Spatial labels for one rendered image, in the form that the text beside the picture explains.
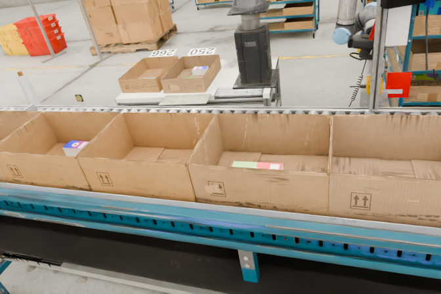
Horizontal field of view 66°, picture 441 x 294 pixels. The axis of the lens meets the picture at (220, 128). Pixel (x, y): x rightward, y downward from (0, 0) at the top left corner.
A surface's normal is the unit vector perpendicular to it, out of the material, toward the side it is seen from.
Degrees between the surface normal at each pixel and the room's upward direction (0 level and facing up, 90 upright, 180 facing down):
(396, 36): 90
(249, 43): 90
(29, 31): 94
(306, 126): 89
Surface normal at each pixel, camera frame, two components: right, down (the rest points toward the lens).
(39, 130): 0.94, 0.03
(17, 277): -0.15, -0.84
